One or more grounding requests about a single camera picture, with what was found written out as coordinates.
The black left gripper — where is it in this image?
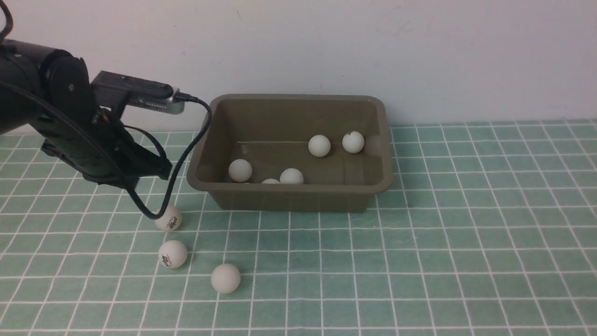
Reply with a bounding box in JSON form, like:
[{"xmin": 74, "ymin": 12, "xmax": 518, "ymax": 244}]
[{"xmin": 33, "ymin": 109, "xmax": 172, "ymax": 187}]

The white printed ping-pong ball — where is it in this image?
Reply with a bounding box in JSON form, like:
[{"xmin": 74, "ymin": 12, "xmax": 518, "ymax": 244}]
[
  {"xmin": 154, "ymin": 205, "xmax": 182, "ymax": 231},
  {"xmin": 342, "ymin": 131, "xmax": 365, "ymax": 154},
  {"xmin": 158, "ymin": 240, "xmax": 188, "ymax": 269}
]

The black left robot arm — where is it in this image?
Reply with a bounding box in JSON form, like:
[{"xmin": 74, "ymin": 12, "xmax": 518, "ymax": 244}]
[{"xmin": 0, "ymin": 40, "xmax": 175, "ymax": 189}]

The plain white ping-pong ball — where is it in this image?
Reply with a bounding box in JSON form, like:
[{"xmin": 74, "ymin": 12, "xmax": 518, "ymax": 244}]
[{"xmin": 210, "ymin": 263, "xmax": 241, "ymax": 295}]

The olive green plastic bin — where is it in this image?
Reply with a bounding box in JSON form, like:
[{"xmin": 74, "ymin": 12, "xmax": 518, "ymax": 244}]
[{"xmin": 186, "ymin": 94, "xmax": 394, "ymax": 213}]

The green checkered tablecloth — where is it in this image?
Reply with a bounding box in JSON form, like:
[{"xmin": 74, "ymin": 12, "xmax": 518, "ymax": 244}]
[{"xmin": 0, "ymin": 119, "xmax": 597, "ymax": 336}]

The black left camera cable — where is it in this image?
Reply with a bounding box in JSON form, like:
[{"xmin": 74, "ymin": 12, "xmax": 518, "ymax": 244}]
[{"xmin": 0, "ymin": 0, "xmax": 213, "ymax": 220}]

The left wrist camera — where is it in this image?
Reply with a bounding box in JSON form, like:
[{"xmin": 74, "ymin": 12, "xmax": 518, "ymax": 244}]
[{"xmin": 91, "ymin": 71, "xmax": 185, "ymax": 117}]

